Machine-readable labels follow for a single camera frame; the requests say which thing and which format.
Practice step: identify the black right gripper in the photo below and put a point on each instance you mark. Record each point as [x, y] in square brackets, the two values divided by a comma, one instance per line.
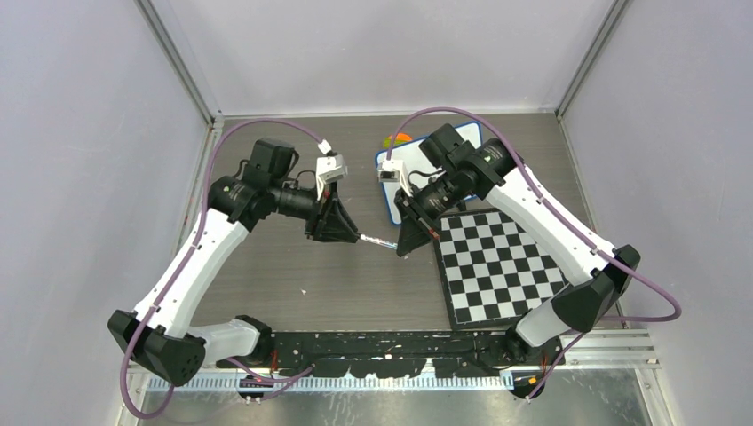
[413, 233]

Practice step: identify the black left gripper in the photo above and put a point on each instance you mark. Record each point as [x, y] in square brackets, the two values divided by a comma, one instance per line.
[329, 223]

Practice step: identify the black white marker pen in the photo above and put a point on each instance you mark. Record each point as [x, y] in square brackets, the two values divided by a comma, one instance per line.
[379, 242]

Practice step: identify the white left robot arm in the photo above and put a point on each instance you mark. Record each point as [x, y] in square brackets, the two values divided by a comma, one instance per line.
[158, 331]

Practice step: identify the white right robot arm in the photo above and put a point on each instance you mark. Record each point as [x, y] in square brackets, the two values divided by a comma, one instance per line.
[597, 273]

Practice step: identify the blue framed whiteboard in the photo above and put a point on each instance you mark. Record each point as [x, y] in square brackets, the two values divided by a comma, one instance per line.
[414, 159]

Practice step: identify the black white checkerboard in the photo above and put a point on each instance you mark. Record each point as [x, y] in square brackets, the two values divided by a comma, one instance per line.
[491, 271]

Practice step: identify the orange green round object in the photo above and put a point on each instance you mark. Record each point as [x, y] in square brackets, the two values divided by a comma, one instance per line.
[399, 139]

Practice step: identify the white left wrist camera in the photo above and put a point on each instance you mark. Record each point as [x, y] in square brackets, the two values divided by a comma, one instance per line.
[330, 167]

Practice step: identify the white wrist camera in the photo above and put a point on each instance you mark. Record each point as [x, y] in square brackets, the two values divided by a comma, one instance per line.
[330, 167]
[392, 175]

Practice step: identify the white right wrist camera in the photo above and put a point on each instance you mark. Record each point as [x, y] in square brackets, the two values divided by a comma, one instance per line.
[392, 175]

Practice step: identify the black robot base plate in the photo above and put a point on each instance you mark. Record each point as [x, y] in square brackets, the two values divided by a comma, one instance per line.
[449, 354]

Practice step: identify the aluminium front frame rail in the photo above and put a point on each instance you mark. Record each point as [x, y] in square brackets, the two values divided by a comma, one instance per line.
[601, 349]

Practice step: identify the aluminium left frame post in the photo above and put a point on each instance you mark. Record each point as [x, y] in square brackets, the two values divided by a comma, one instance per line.
[164, 25]

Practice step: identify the aluminium frame post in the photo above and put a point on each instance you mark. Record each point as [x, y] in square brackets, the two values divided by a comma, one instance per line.
[599, 42]
[164, 25]

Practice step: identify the aluminium right frame post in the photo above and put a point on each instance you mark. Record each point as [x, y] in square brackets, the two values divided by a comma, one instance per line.
[599, 42]

